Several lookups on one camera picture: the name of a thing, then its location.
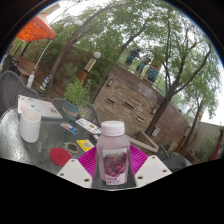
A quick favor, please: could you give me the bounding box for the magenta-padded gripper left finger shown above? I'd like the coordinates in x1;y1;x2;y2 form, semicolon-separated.
56;145;100;190

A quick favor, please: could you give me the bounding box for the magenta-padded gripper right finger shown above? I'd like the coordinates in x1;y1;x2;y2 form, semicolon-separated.
128;144;173;189

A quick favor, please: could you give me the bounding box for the pink juice bottle white cap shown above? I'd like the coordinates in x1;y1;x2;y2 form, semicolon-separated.
95;120;132;187

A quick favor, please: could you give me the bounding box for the yellow card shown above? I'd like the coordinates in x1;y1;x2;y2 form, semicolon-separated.
76;138;96;153

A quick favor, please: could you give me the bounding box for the blue sticker card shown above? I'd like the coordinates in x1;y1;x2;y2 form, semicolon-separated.
59;121;80;135

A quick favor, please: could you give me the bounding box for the white sticker sheet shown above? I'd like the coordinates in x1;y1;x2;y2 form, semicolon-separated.
74;117;103;135

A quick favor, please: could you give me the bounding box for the tall tree dark trunk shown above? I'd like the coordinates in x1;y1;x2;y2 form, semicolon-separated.
113;6;214;136

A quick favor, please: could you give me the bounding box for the slim tree dark trunk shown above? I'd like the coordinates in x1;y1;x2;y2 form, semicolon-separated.
179;66;223;153

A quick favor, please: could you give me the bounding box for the grey wicker patio chair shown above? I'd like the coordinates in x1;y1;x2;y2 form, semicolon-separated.
0;70;40;118
51;97;102;128

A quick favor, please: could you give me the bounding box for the white paper cup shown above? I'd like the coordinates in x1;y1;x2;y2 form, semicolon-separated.
18;108;42;144

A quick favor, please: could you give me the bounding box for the closed maroon patio umbrella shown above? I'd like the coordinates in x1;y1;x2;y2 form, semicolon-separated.
208;128;224;163

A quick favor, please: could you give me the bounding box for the white laptop with stickers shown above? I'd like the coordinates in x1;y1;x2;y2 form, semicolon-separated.
17;94;64;120

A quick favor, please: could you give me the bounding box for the green plant in teal pot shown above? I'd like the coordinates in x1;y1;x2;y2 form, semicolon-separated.
60;78;93;122

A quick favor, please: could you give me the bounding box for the blue yellow striped bollard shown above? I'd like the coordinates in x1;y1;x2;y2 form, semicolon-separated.
38;74;53;92

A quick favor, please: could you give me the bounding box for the person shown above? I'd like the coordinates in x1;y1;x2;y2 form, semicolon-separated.
124;48;142;70
144;64;160;84
134;57;152;76

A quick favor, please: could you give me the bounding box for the leaning tree grey trunk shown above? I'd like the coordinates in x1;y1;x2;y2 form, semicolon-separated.
46;1;134;99

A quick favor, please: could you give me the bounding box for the orange canopy tent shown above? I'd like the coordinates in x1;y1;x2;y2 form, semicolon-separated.
15;14;58;89

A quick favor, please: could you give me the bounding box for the brown ring coaster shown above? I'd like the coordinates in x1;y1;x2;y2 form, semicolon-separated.
64;141;81;155

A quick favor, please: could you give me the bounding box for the grey wall box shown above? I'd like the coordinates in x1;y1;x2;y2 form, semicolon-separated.
151;126;161;138

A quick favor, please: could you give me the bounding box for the globe lamp post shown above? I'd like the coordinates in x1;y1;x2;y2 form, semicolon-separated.
78;50;102;83

